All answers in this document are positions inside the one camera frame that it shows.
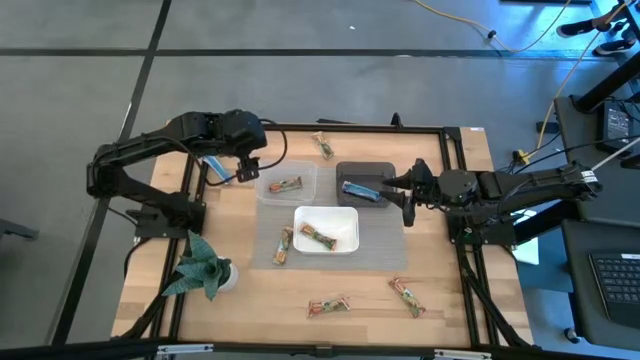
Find black desk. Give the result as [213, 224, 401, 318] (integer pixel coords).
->
[559, 218, 640, 351]

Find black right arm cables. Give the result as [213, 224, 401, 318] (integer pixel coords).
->
[497, 132, 640, 176]

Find black desk leg bar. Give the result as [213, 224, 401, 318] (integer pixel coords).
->
[572, 63, 640, 114]

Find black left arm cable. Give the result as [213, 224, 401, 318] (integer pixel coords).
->
[197, 118, 290, 187]

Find black keyboard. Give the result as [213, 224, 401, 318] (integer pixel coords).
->
[588, 252, 640, 326]

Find grey chair leg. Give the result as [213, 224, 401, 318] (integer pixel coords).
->
[0, 218, 40, 242]

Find dark grey bin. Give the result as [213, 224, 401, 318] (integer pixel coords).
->
[334, 160, 398, 209]

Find black power supply box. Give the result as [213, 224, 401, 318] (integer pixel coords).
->
[597, 99, 635, 154]

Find clear plastic bin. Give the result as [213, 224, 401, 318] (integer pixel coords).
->
[254, 158, 320, 207]

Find white plastic bin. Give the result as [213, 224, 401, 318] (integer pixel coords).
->
[292, 205, 361, 256]

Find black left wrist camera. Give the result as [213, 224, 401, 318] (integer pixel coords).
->
[235, 156, 262, 184]

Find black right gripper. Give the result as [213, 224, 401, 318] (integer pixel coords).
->
[378, 158, 480, 228]

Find green artificial plant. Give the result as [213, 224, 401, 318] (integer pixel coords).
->
[160, 229, 234, 302]

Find dark grey side table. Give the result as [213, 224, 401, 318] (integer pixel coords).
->
[553, 94, 640, 224]

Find white plant pot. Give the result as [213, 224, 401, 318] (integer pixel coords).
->
[217, 257, 240, 293]

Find green red granola bar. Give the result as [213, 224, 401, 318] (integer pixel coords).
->
[306, 295, 351, 319]
[298, 222, 339, 252]
[388, 277, 428, 320]

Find person's shoe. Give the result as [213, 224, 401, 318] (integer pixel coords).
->
[555, 18, 596, 39]
[592, 38, 637, 57]

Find black aluminium table frame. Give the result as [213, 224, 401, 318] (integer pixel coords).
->
[112, 112, 534, 351]

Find green orange granola bar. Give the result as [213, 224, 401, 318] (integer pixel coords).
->
[310, 130, 335, 161]
[271, 224, 295, 267]
[268, 175, 304, 195]

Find grey mesh mat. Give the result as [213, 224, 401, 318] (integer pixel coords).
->
[251, 165, 409, 273]

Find yellow cable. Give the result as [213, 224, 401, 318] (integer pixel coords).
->
[412, 0, 640, 151]

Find blue granola bar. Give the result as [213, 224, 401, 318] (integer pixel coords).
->
[341, 180, 384, 204]
[203, 155, 234, 185]

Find black beam with silver brackets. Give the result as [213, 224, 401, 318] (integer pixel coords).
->
[0, 338, 640, 360]

